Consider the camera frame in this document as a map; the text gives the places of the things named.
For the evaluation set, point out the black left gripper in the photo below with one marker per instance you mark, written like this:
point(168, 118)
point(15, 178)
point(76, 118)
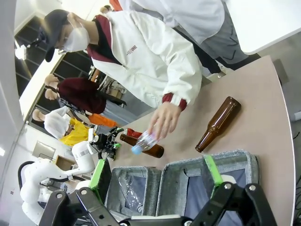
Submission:
point(104, 144)

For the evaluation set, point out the person in white jacket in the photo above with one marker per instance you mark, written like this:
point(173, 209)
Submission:
point(141, 58)

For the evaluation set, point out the grey basket labelled Plastic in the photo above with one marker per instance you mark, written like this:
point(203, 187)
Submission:
point(150, 186)

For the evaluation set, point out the white table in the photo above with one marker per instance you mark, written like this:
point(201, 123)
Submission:
point(263, 21)

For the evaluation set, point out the grey basket labelled Can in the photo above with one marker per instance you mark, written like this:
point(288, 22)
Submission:
point(188, 188)

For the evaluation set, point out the clear bottle with blue cap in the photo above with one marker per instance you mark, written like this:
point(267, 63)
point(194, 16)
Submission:
point(144, 143)

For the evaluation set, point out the black cap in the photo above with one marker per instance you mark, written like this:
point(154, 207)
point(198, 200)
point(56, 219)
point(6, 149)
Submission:
point(53, 30)

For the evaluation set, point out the crushed red can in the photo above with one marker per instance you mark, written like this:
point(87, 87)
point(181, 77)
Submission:
point(134, 132)

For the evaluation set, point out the person's right hand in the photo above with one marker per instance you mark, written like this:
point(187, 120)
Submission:
point(165, 117)

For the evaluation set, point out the brown glass bottle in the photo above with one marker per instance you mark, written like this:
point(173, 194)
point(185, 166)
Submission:
point(219, 122)
point(155, 150)

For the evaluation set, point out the person in white and yellow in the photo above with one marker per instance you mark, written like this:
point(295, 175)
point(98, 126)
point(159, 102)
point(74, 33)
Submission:
point(65, 127)

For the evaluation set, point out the clear capless plastic bottle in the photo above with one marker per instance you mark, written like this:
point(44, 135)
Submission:
point(131, 195)

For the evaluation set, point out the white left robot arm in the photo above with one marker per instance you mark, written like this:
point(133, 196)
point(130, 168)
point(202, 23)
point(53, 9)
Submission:
point(47, 174)

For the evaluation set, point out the person in white coat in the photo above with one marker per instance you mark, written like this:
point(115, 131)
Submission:
point(188, 16)

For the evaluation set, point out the white face mask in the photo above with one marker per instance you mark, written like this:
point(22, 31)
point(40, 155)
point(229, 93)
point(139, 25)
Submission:
point(78, 40)

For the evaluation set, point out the person's right forearm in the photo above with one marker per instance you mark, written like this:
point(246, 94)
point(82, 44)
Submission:
point(183, 87)

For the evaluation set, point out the open cardboard box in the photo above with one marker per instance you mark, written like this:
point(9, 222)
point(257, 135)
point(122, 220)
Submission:
point(63, 162)

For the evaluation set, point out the person in maroon top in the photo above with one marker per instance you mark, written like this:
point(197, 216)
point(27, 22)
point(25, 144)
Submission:
point(80, 94)

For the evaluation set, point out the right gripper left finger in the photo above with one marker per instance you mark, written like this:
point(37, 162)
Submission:
point(94, 174)

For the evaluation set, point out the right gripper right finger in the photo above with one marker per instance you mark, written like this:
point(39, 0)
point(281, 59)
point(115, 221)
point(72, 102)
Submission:
point(235, 202)

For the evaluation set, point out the person in orange jacket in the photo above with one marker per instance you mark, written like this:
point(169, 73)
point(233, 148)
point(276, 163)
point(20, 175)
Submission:
point(115, 4)

